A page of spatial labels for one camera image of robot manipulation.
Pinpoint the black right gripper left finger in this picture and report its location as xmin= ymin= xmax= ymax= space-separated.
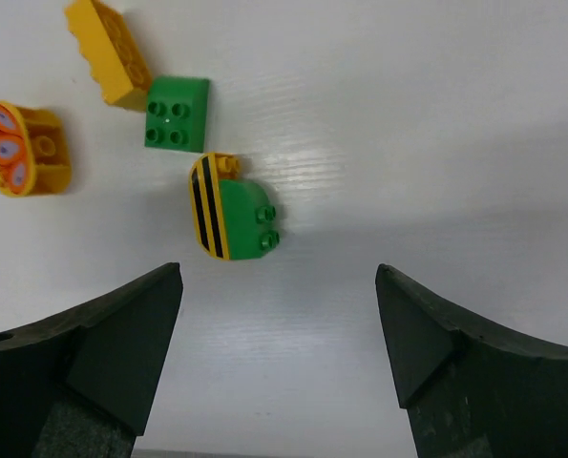
xmin=0 ymin=262 xmax=183 ymax=457

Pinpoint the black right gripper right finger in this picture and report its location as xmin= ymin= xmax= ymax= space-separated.
xmin=375 ymin=264 xmax=568 ymax=457

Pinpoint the yellow striped green bee lego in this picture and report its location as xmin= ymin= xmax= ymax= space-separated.
xmin=188 ymin=152 xmax=280 ymax=260

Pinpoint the yellow butterfly lego piece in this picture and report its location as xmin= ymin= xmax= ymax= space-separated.
xmin=0 ymin=100 xmax=73 ymax=198

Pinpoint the green square lego brick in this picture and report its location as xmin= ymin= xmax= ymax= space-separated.
xmin=144 ymin=75 xmax=210 ymax=153

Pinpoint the yellow rectangular lego brick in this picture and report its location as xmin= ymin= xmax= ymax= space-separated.
xmin=64 ymin=0 xmax=153 ymax=112

